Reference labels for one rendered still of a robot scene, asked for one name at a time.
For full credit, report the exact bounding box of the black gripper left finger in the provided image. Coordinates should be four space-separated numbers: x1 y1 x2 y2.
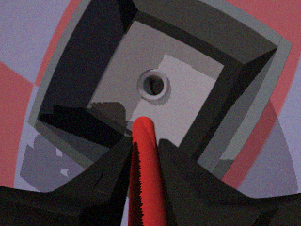
0 136 133 226

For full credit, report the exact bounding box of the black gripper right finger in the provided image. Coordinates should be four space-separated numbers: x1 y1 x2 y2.
157 138 301 226

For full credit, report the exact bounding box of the red peg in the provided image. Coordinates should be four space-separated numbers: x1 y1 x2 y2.
128 117 169 226

